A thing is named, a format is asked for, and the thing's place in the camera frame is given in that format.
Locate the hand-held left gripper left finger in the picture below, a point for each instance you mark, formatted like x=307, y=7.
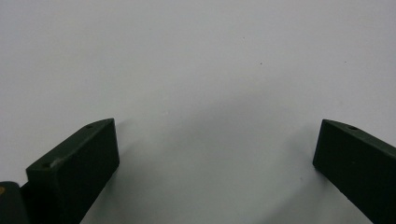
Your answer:
x=71, y=174

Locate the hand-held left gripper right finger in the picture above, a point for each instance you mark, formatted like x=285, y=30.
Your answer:
x=361, y=168

